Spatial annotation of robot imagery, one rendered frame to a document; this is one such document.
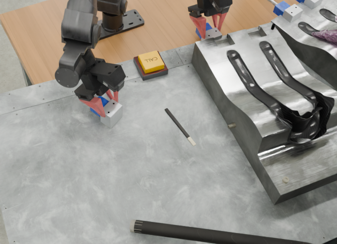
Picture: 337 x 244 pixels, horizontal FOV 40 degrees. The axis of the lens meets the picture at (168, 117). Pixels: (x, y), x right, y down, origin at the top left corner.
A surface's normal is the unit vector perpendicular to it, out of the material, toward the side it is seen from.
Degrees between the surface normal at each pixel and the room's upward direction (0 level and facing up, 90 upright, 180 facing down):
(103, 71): 29
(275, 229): 0
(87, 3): 39
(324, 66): 90
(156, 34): 0
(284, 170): 0
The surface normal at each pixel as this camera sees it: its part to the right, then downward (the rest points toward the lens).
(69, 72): -0.16, 0.66
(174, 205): 0.09, -0.56
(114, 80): 0.75, 0.18
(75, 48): 0.13, -0.72
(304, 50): -0.76, 0.50
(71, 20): -0.05, 0.07
